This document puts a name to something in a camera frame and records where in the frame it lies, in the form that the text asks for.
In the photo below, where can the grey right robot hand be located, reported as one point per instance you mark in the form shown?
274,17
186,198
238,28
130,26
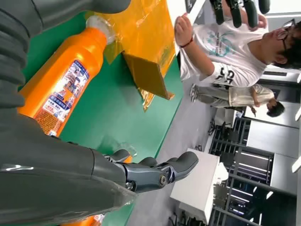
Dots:
47,181

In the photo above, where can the green table mat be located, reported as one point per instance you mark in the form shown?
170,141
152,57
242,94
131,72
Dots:
112,103

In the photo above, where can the white box cabinet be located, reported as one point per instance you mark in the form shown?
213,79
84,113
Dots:
195,184

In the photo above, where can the yellow taped cardboard sheet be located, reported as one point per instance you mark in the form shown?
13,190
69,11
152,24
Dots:
145,25

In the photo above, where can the black metal rack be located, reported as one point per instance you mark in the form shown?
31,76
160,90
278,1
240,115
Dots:
238,162

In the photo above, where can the standing person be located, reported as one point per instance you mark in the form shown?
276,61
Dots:
240,96

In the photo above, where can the seated person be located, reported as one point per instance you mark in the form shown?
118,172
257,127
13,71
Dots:
234,53

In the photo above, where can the person's glasses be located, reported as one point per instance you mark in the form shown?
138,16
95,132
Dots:
282,34

